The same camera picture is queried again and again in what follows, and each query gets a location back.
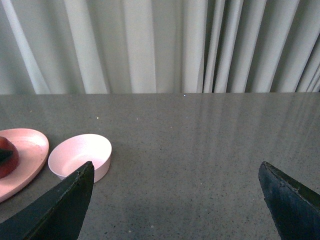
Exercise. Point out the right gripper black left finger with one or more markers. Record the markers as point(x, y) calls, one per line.
point(58, 214)

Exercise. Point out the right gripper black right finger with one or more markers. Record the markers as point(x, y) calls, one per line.
point(295, 208)

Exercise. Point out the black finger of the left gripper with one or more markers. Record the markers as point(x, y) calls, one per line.
point(5, 155)

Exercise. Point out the red apple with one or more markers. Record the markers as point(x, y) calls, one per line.
point(10, 165)

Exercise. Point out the pink bowl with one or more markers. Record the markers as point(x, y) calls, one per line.
point(76, 151)

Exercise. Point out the pink plate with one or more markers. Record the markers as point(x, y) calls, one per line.
point(33, 149)

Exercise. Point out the white pleated curtain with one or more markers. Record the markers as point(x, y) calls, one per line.
point(159, 46)

